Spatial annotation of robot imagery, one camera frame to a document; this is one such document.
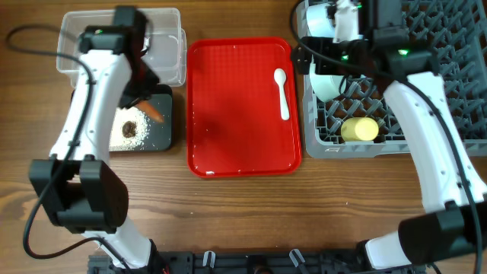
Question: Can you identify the grey dishwasher rack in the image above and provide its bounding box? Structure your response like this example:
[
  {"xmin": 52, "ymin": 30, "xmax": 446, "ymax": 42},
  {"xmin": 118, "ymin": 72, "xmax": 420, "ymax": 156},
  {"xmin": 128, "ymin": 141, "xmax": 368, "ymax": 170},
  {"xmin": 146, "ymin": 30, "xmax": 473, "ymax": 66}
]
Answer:
[{"xmin": 291, "ymin": 0, "xmax": 486, "ymax": 158}]

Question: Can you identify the clear plastic bin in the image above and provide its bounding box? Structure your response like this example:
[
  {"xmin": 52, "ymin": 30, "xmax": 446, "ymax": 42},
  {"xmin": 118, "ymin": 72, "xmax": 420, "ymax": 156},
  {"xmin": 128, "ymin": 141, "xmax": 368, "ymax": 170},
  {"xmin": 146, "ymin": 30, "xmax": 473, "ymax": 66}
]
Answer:
[{"xmin": 61, "ymin": 8, "xmax": 187, "ymax": 87}]

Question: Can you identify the white plastic spoon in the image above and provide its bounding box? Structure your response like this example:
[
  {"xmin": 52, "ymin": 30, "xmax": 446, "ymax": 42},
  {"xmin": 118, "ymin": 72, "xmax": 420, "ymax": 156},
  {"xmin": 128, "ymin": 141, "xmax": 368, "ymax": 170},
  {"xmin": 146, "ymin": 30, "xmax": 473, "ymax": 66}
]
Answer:
[{"xmin": 274, "ymin": 68, "xmax": 290, "ymax": 120}]

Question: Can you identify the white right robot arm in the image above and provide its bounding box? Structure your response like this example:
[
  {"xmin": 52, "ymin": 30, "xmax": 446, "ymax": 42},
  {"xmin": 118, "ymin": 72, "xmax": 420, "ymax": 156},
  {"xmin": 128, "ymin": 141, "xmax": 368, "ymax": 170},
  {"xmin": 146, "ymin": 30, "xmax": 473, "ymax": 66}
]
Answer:
[{"xmin": 296, "ymin": 1, "xmax": 486, "ymax": 272}]

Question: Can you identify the orange carrot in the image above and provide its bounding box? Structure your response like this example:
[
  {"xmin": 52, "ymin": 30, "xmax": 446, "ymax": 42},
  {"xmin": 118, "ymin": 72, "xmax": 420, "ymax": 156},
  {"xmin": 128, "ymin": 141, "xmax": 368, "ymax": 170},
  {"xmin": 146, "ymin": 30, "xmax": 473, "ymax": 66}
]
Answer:
[{"xmin": 135, "ymin": 100, "xmax": 164, "ymax": 123}]

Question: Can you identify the yellow plastic cup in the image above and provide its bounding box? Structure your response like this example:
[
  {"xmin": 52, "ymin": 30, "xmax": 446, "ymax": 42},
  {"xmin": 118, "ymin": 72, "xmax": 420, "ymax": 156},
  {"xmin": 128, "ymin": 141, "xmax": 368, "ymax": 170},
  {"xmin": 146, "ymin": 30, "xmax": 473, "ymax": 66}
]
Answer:
[{"xmin": 341, "ymin": 117, "xmax": 379, "ymax": 142}]

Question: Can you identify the brown food scrap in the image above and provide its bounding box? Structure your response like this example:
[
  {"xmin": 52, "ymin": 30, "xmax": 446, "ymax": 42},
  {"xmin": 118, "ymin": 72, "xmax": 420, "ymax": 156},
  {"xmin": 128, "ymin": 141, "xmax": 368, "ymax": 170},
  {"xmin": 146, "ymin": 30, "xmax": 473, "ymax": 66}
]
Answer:
[{"xmin": 122, "ymin": 121, "xmax": 137, "ymax": 139}]

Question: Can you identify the red plastic tray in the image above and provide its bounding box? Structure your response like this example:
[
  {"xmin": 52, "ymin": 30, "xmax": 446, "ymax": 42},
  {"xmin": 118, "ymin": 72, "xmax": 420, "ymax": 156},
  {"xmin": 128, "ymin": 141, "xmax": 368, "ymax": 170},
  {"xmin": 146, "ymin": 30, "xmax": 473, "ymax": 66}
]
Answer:
[{"xmin": 186, "ymin": 37, "xmax": 302, "ymax": 179}]

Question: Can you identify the mint green bowl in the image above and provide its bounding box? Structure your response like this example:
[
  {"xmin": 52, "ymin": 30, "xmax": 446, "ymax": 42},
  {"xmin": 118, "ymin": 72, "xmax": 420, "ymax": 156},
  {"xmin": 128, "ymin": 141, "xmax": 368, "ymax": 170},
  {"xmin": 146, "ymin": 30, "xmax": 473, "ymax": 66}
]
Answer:
[{"xmin": 309, "ymin": 62, "xmax": 346, "ymax": 103}]

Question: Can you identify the black square bin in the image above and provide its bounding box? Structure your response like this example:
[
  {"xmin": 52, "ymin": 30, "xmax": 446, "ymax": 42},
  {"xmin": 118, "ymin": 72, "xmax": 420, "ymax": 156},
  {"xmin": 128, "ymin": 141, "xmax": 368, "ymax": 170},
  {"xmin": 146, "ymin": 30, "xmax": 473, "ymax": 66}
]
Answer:
[{"xmin": 71, "ymin": 84, "xmax": 174, "ymax": 153}]

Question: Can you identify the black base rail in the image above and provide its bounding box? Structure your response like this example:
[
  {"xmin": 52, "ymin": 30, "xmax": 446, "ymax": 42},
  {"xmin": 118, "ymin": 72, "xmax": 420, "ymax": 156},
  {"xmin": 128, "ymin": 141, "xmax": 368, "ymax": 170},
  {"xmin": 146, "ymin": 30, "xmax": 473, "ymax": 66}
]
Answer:
[{"xmin": 87, "ymin": 249, "xmax": 366, "ymax": 274}]

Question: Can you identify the white rice pile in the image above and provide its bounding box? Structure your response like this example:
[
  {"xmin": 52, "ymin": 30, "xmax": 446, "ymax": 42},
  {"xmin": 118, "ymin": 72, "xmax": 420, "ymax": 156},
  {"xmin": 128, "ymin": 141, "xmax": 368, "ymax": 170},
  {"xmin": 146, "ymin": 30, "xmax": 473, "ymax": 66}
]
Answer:
[{"xmin": 109, "ymin": 107, "xmax": 148, "ymax": 151}]

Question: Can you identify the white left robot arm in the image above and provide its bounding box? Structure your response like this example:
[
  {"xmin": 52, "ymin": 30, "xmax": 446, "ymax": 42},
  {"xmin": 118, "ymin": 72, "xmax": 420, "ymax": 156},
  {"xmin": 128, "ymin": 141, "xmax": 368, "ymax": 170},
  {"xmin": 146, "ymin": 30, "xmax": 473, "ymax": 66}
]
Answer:
[{"xmin": 29, "ymin": 6, "xmax": 171, "ymax": 273}]

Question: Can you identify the light blue bowl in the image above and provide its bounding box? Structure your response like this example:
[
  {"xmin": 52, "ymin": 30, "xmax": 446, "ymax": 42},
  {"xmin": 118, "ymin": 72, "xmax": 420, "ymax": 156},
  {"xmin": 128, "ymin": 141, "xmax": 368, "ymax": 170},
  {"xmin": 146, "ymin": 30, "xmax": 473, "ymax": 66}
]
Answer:
[{"xmin": 306, "ymin": 3, "xmax": 335, "ymax": 38}]

